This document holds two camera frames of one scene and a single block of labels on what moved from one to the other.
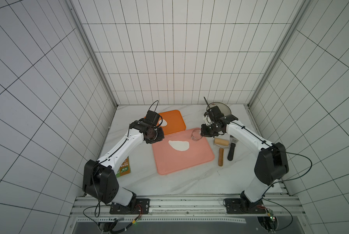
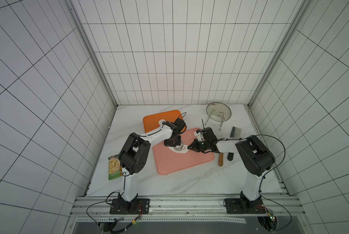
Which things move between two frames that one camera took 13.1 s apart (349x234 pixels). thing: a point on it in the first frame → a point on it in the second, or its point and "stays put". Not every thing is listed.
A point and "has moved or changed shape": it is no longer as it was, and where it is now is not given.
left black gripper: x=160 y=137 → x=165 y=143
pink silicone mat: x=179 y=151 stays put
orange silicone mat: x=175 y=121 stays put
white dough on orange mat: x=164 y=123 stays put
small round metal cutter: x=196 y=134 has moved or changed shape
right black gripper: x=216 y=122 → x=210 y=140
